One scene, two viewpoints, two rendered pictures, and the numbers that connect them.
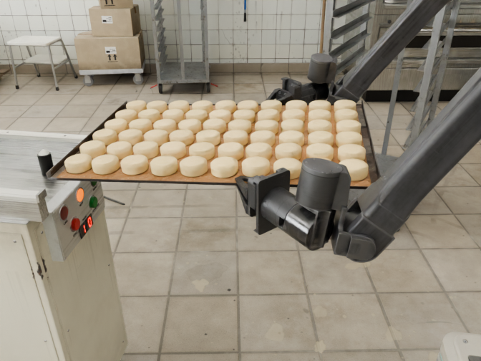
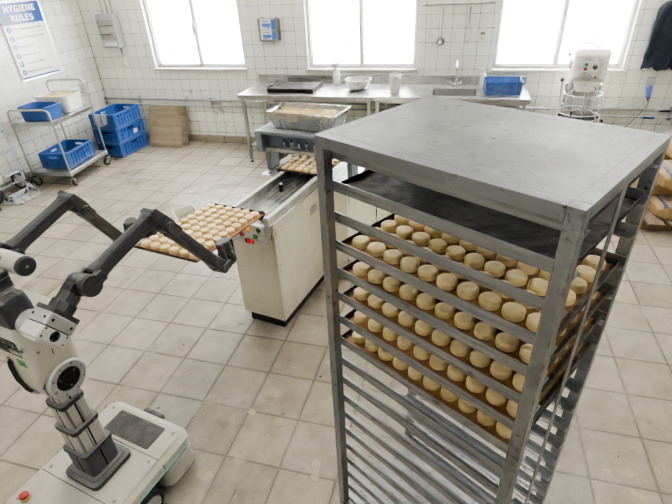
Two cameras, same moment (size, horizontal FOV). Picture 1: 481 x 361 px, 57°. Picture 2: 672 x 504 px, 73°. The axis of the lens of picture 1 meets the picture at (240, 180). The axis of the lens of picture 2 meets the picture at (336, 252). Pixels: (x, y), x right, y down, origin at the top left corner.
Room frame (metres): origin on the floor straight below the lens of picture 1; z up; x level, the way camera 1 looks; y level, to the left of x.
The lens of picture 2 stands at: (2.21, -1.84, 2.16)
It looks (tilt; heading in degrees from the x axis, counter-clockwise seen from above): 32 degrees down; 108
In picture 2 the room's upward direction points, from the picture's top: 3 degrees counter-clockwise
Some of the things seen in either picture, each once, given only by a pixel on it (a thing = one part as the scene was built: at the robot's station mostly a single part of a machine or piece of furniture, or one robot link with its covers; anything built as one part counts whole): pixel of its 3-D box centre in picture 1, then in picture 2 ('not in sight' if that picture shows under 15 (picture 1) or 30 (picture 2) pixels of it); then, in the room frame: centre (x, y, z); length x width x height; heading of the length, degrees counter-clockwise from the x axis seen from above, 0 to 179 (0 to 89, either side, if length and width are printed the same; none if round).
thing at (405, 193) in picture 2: not in sight; (479, 192); (2.24, -0.75, 1.68); 0.60 x 0.40 x 0.02; 151
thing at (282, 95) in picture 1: (276, 107); not in sight; (1.08, -0.09, 0.99); 0.09 x 0.07 x 0.07; 126
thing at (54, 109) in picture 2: not in sight; (41, 111); (-2.69, 2.43, 0.87); 0.40 x 0.30 x 0.16; 5
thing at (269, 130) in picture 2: not in sight; (310, 150); (1.07, 1.27, 1.01); 0.72 x 0.33 x 0.34; 171
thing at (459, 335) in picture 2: not in sight; (422, 312); (2.14, -0.91, 1.41); 0.64 x 0.03 x 0.03; 151
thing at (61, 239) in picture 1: (76, 208); (249, 232); (0.94, 0.41, 0.77); 0.24 x 0.04 x 0.14; 171
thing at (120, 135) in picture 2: not in sight; (119, 130); (-2.68, 3.58, 0.30); 0.60 x 0.40 x 0.20; 91
